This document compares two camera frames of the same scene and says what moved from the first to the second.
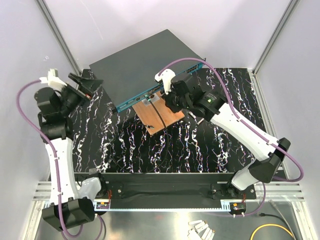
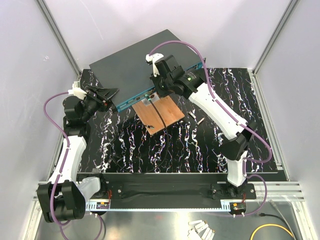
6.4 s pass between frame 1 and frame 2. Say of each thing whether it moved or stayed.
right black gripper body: moved
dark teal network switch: stayed
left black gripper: moved
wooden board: stayed
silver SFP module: stayed
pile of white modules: stayed
